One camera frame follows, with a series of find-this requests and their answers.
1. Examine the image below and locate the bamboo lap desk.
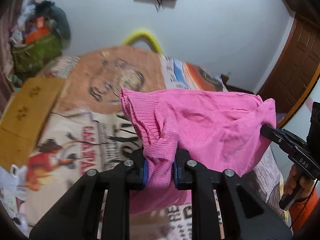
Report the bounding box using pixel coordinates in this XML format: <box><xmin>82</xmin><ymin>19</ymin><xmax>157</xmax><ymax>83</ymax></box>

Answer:
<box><xmin>1</xmin><ymin>77</ymin><xmax>66</xmax><ymax>172</ymax></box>

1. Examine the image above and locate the orange sleeve forearm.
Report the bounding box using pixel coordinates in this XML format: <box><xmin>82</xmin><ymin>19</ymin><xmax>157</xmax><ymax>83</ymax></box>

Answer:
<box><xmin>289</xmin><ymin>191</ymin><xmax>318</xmax><ymax>234</ymax></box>

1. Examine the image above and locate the green fabric storage bin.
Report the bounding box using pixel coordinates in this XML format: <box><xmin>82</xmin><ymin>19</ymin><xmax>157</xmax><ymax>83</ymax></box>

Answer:
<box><xmin>12</xmin><ymin>34</ymin><xmax>62</xmax><ymax>74</ymax></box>

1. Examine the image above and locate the brown wooden door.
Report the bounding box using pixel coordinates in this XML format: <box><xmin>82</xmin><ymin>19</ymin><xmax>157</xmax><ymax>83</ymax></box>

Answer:
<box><xmin>258</xmin><ymin>16</ymin><xmax>319</xmax><ymax>128</ymax></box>

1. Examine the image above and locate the dark grey clothing pile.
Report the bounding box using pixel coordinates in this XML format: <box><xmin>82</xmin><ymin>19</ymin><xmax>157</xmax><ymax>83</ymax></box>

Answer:
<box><xmin>35</xmin><ymin>0</ymin><xmax>71</xmax><ymax>41</ymax></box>

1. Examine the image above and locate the right hand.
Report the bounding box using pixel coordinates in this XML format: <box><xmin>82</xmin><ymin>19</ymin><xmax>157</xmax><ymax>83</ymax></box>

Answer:
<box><xmin>284</xmin><ymin>164</ymin><xmax>315</xmax><ymax>198</ymax></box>

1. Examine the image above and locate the newspaper print bed sheet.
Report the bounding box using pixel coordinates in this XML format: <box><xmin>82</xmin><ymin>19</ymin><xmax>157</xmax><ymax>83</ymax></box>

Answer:
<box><xmin>25</xmin><ymin>47</ymin><xmax>289</xmax><ymax>225</ymax></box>

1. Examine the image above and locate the pink knit garment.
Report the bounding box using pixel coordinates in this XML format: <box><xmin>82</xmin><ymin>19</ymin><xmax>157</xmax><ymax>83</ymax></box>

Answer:
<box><xmin>120</xmin><ymin>89</ymin><xmax>276</xmax><ymax>215</ymax></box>

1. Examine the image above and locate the orange box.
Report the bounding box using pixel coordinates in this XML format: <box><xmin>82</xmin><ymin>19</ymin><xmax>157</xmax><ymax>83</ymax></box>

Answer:
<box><xmin>24</xmin><ymin>17</ymin><xmax>50</xmax><ymax>44</ymax></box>

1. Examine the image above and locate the striped red gold curtain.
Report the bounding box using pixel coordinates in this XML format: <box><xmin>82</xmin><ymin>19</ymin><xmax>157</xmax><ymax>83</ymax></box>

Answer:
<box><xmin>1</xmin><ymin>0</ymin><xmax>23</xmax><ymax>113</ymax></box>

